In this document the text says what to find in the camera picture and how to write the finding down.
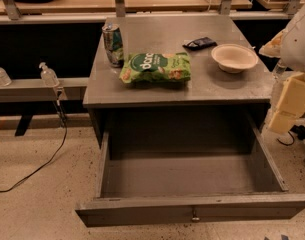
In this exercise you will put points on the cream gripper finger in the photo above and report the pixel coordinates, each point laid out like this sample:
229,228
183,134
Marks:
280,122
292,99

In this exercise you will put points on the green rice chip bag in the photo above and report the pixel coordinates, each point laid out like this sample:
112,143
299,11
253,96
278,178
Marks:
156,67

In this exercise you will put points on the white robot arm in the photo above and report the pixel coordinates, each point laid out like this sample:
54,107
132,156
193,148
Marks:
292,52

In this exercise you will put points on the metal drawer knob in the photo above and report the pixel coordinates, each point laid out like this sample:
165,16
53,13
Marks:
194,218

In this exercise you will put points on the open grey top drawer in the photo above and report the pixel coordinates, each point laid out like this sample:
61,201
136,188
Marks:
155,169

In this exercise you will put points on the wooden desk top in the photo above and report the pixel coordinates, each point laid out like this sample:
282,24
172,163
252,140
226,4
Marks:
108,6

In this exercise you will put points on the grey cabinet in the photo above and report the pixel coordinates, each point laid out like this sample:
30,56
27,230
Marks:
208,83

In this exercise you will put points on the white paper bowl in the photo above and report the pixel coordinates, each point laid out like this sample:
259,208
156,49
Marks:
233,58

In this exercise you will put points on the black snack packet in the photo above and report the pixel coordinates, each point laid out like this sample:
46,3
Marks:
199,44

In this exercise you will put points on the crushed soda can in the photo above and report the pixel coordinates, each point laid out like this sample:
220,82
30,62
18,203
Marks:
113,44

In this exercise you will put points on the clear sanitizer pump bottle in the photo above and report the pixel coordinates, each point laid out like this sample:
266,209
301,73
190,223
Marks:
48,75

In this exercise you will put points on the clear bottle at left edge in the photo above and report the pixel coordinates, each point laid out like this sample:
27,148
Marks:
4,78

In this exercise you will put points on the grey metal shelf rail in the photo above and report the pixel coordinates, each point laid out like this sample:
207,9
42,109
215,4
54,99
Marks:
34,90

